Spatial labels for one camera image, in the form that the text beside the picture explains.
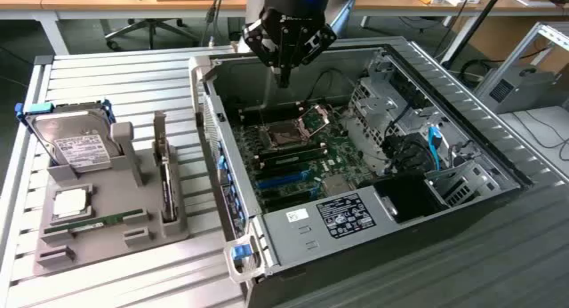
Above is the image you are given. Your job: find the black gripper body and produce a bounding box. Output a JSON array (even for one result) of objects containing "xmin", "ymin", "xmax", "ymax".
[{"xmin": 260, "ymin": 0, "xmax": 330, "ymax": 65}]

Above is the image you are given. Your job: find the graphics card with metal bracket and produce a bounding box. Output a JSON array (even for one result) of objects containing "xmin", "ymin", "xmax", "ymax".
[{"xmin": 153, "ymin": 110, "xmax": 177, "ymax": 223}]

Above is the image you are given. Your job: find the cluttered wooden desk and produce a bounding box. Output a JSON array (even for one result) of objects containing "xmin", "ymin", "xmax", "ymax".
[{"xmin": 350, "ymin": 0, "xmax": 569, "ymax": 29}]

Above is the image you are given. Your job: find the silver disk bay cage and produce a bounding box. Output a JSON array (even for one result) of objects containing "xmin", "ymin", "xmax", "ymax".
[{"xmin": 346, "ymin": 61, "xmax": 450, "ymax": 175}]

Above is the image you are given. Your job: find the black office chair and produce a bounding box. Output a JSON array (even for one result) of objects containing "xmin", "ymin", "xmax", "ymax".
[{"xmin": 104, "ymin": 18, "xmax": 201, "ymax": 51}]

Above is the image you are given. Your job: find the metal socket cover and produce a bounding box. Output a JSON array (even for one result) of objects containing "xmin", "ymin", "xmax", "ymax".
[{"xmin": 296, "ymin": 103, "xmax": 333, "ymax": 137}]

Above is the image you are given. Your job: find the CPU socket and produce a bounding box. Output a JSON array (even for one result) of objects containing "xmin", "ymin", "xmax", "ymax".
[{"xmin": 261, "ymin": 121, "xmax": 312, "ymax": 152}]

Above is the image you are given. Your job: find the black stand pole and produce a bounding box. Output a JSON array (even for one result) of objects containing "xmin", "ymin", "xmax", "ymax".
[{"xmin": 440, "ymin": 0, "xmax": 508, "ymax": 67}]

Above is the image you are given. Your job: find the black RAM stick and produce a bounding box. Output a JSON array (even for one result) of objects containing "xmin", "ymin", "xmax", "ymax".
[{"xmin": 260, "ymin": 146, "xmax": 328, "ymax": 171}]

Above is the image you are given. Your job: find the green motherboard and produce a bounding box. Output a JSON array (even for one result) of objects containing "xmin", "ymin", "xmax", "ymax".
[{"xmin": 225, "ymin": 101, "xmax": 384, "ymax": 214}]

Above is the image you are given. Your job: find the long wooden desk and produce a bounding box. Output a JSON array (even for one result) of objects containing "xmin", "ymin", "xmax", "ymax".
[{"xmin": 0, "ymin": 0, "xmax": 248, "ymax": 55}]

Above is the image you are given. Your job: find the brown wooden panel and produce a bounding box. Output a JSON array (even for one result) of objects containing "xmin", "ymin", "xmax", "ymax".
[{"xmin": 450, "ymin": 16, "xmax": 569, "ymax": 64}]

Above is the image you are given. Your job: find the blue expansion slot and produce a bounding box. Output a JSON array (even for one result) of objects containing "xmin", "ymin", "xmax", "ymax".
[{"xmin": 256, "ymin": 169, "xmax": 312, "ymax": 190}]

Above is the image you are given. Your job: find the silver chipset heat sink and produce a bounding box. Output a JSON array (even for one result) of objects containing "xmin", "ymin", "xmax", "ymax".
[{"xmin": 322, "ymin": 173, "xmax": 357, "ymax": 197}]

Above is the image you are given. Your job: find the black expansion slot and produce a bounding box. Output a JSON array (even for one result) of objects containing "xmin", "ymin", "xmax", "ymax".
[{"xmin": 261, "ymin": 187, "xmax": 321, "ymax": 207}]

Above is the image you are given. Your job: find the grey control box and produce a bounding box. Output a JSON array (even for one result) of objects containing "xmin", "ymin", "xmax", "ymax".
[{"xmin": 488, "ymin": 66, "xmax": 568, "ymax": 114}]

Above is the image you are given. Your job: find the silver hard disk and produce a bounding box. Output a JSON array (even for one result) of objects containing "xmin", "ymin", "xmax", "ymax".
[{"xmin": 31, "ymin": 110, "xmax": 124, "ymax": 174}]

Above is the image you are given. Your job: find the blue disk caddy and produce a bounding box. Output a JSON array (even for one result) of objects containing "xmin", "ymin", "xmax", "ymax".
[{"xmin": 15, "ymin": 97, "xmax": 117, "ymax": 165}]

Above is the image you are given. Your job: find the silver perforated disk bay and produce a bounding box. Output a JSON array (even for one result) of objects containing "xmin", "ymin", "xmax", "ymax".
[{"xmin": 424, "ymin": 161, "xmax": 506, "ymax": 207}]

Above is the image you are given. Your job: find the grey plastic parts rack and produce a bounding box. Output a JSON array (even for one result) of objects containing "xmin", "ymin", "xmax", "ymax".
[{"xmin": 33, "ymin": 121, "xmax": 192, "ymax": 277}]

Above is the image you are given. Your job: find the grey power supply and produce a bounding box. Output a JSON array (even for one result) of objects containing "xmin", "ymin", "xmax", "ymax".
[{"xmin": 260, "ymin": 186, "xmax": 397, "ymax": 267}]

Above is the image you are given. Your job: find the blue case latch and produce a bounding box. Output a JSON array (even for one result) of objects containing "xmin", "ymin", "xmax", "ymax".
[{"xmin": 230, "ymin": 243, "xmax": 250, "ymax": 261}]

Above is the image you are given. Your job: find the silver CPU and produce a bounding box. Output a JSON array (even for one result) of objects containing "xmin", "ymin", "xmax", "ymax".
[{"xmin": 52, "ymin": 189, "xmax": 89, "ymax": 219}]

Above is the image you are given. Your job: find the open black PC case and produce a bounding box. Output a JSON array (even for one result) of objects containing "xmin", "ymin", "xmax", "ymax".
[{"xmin": 188, "ymin": 43, "xmax": 534, "ymax": 308}]

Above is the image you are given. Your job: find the green RAM stick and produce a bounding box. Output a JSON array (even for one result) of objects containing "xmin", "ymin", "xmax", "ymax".
[{"xmin": 44, "ymin": 210, "xmax": 145, "ymax": 234}]

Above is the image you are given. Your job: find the black hanging cable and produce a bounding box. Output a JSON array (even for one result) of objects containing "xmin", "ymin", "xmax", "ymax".
[{"xmin": 204, "ymin": 0, "xmax": 228, "ymax": 47}]

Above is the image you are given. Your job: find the black looped wire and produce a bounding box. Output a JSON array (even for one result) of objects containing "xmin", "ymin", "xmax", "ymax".
[{"xmin": 309, "ymin": 69, "xmax": 357, "ymax": 104}]

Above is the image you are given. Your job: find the black coiled cable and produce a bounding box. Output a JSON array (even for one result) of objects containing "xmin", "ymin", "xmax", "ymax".
[{"xmin": 460, "ymin": 59, "xmax": 501, "ymax": 85}]

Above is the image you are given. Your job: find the black power wire bundle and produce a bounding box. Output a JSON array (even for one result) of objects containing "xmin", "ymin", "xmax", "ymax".
[{"xmin": 381, "ymin": 134, "xmax": 434, "ymax": 175}]

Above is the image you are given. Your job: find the blue disk wire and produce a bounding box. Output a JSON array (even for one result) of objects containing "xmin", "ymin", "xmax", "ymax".
[{"xmin": 426, "ymin": 125, "xmax": 445, "ymax": 172}]

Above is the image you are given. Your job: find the aluminium profile frame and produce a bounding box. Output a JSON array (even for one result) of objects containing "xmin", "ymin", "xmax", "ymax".
[{"xmin": 473, "ymin": 21, "xmax": 569, "ymax": 95}]

